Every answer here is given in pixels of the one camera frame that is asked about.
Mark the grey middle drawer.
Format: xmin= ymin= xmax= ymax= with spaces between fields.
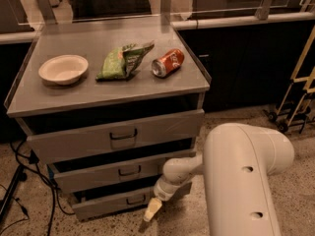
xmin=48 ymin=148 xmax=198 ymax=194

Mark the red soda can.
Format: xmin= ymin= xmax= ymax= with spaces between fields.
xmin=152 ymin=48 xmax=184 ymax=78

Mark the grey bottom drawer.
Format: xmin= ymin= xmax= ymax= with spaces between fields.
xmin=72 ymin=176 xmax=158 ymax=220

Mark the grey drawer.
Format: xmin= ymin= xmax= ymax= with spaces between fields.
xmin=48 ymin=148 xmax=198 ymax=194
xmin=72 ymin=176 xmax=158 ymax=220
xmin=28 ymin=109 xmax=204 ymax=164

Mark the grey top drawer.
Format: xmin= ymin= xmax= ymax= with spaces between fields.
xmin=28 ymin=109 xmax=204 ymax=164

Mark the white horizontal rail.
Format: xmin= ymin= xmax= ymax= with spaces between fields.
xmin=0 ymin=12 xmax=315 ymax=44

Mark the green chip bag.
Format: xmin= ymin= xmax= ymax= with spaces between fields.
xmin=95 ymin=41 xmax=155 ymax=82

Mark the white paper bowl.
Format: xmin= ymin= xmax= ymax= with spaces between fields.
xmin=38 ymin=55 xmax=89 ymax=86

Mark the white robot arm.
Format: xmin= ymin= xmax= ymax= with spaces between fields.
xmin=144 ymin=123 xmax=294 ymax=236

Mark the grey drawer cabinet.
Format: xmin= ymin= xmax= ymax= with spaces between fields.
xmin=3 ymin=16 xmax=212 ymax=222

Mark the black tripod leg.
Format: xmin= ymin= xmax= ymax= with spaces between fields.
xmin=0 ymin=165 xmax=27 ymax=222

